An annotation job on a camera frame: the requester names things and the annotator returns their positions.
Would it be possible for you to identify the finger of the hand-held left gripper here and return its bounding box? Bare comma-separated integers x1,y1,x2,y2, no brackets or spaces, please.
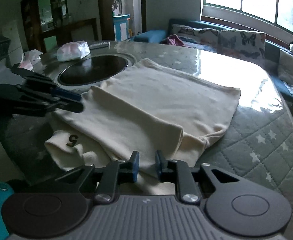
11,66,82,101
0,84,84,117

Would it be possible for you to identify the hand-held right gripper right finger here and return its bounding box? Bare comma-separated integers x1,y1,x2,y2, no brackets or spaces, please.
156,150,247,204

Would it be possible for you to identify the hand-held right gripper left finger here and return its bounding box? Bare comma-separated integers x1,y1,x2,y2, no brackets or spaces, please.
54,151,140,204

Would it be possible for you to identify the cream garment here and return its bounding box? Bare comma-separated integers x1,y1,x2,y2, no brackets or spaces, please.
44,58,242,193

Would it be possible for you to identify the round black induction cooktop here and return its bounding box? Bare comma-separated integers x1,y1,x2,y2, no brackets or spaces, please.
58,54,129,85

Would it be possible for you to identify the white tissue pack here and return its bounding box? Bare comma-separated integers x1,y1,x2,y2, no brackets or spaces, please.
56,41,90,62

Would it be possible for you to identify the grey remote control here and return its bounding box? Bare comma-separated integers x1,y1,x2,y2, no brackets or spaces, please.
89,42,110,50

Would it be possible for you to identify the white refrigerator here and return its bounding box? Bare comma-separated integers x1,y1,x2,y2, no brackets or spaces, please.
1,19,24,55

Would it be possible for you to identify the dark wooden side table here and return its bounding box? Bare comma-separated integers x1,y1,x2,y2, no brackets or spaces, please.
40,17,98,53

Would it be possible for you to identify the blue white toy cabinet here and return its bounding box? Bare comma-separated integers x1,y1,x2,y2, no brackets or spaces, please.
113,14,131,41

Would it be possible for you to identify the dark wooden display cabinet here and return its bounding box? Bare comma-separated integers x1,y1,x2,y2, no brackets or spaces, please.
20,0,69,52

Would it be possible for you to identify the teal corner sofa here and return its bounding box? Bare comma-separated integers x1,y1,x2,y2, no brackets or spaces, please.
133,18,293,115

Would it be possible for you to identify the hanging cloth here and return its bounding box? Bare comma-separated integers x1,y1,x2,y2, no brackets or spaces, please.
112,0,123,14

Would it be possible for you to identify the pink cloth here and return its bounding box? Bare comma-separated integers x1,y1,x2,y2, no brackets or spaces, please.
166,35,185,47

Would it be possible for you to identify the long butterfly print pillow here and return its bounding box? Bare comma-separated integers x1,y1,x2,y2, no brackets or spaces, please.
170,24,220,49

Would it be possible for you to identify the square butterfly print pillow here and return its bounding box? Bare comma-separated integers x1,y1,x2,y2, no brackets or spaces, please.
219,29,266,60

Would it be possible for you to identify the grey pillow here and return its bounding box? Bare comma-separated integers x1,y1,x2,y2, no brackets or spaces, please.
278,49,293,88

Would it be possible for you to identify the dark wooden door frame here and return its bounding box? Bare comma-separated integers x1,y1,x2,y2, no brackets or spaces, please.
96,0,147,42

